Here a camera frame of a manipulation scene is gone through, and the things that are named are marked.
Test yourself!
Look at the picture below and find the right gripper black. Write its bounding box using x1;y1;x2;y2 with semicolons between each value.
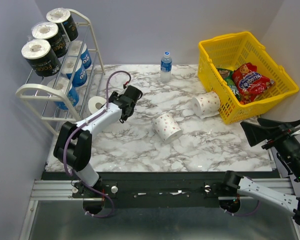
240;116;300;181

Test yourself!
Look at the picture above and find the floral roll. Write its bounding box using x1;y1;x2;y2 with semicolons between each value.
191;91;221;119
153;113;183;144
88;96;107;115

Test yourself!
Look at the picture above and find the blue sea monsters roll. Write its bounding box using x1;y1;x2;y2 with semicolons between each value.
68;40;92;69

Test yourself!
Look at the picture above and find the black roll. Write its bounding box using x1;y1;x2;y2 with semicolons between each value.
31;22;68;58
46;7;79;42
21;38;61;77

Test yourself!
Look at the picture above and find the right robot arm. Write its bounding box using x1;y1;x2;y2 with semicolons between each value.
220;118;300;226

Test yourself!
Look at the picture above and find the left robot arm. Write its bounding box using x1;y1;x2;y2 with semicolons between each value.
53;85;143;198

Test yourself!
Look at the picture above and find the white metal shelf rack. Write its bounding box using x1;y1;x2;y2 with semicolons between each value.
15;7;105;136

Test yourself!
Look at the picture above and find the red snack bag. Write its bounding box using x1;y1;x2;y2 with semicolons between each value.
232;62;275;105

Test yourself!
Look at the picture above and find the clear water bottle blue label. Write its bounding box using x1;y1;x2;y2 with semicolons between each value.
160;51;172;82

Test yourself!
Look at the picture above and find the green snack bag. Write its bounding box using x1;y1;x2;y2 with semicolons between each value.
217;68;241;101

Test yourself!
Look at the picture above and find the yellow plastic shopping basket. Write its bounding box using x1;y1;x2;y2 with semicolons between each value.
197;31;299;124

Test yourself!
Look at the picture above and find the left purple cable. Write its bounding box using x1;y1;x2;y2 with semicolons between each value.
62;70;132;218

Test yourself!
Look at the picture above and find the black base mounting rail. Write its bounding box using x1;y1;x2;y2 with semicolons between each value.
41;171;273;209

